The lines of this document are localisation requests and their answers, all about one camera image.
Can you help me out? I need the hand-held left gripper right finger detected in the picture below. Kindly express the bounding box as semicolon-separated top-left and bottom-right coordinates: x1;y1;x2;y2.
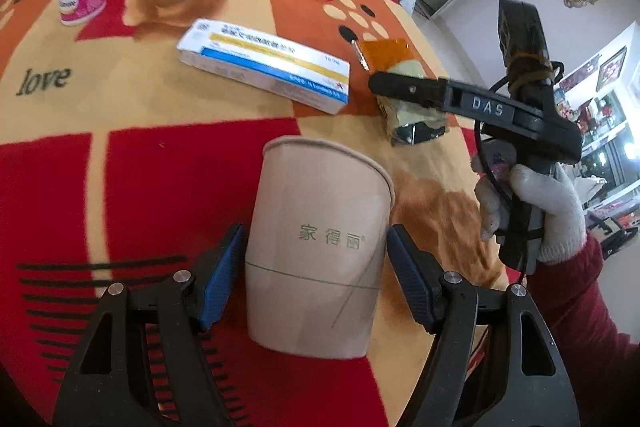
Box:
386;224;581;427

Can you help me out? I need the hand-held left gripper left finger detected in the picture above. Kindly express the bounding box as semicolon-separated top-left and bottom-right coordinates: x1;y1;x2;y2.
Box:
52;222;248;427

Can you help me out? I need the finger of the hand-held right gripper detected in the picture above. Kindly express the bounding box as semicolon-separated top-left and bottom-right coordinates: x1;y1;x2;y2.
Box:
369;71;452;114

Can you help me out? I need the yellow-green sponge packet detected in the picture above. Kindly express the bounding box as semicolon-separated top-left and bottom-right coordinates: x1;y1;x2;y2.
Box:
361;38;451;146

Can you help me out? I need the brown paper cup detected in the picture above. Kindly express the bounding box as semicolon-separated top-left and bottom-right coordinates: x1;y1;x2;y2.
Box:
245;136;397;360

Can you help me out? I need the person's right forearm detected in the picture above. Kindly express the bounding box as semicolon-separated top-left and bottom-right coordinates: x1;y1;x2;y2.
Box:
520;234;640;427

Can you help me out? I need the person's right hand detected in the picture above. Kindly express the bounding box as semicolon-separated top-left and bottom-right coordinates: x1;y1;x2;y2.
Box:
474;163;588;265

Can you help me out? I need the glass display cabinet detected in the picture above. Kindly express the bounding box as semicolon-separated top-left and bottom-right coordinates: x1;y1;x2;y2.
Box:
550;22;640;258

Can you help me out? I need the red orange patterned blanket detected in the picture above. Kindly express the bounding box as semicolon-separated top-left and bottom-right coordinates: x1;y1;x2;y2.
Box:
0;0;506;427

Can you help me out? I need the long white medicine box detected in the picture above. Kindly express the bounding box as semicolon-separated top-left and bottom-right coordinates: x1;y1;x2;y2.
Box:
177;18;351;115

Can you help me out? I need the black cable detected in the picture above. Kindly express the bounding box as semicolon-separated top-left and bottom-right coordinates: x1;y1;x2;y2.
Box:
471;62;566;288

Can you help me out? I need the framed wall picture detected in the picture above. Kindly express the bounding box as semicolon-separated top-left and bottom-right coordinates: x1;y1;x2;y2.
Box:
597;47;628;92

